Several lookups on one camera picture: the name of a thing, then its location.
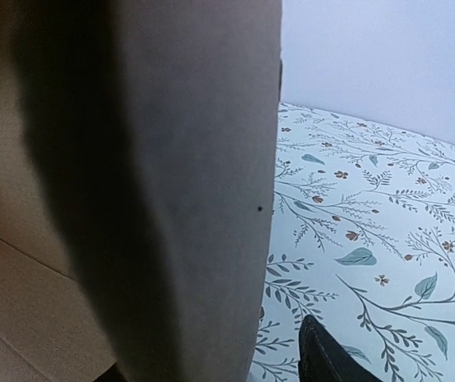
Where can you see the brown cardboard box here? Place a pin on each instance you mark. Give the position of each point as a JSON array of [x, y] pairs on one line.
[[151, 127]]

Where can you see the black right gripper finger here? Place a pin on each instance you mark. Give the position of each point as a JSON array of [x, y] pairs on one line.
[[323, 359]]

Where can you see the floral patterned table mat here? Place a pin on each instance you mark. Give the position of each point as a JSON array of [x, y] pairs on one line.
[[363, 239]]

